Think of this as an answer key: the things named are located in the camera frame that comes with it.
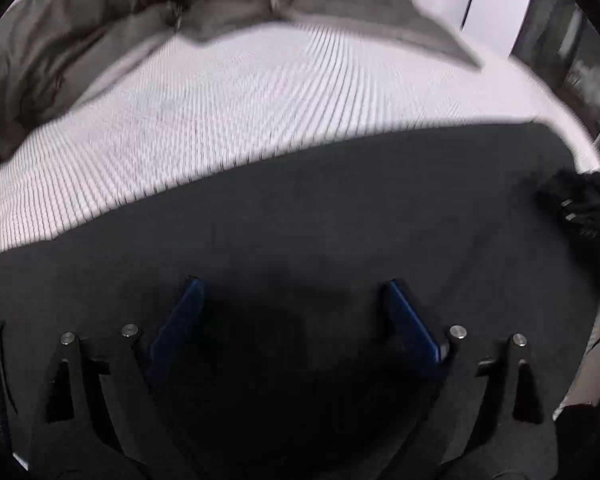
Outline black pants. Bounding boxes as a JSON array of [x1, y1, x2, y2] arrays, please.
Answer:
[[0, 122, 600, 479]]

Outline white honeycomb mattress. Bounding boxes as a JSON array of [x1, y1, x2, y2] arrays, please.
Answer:
[[0, 25, 600, 252]]

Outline grey duvet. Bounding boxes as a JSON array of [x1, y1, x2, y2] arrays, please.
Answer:
[[0, 0, 478, 165]]

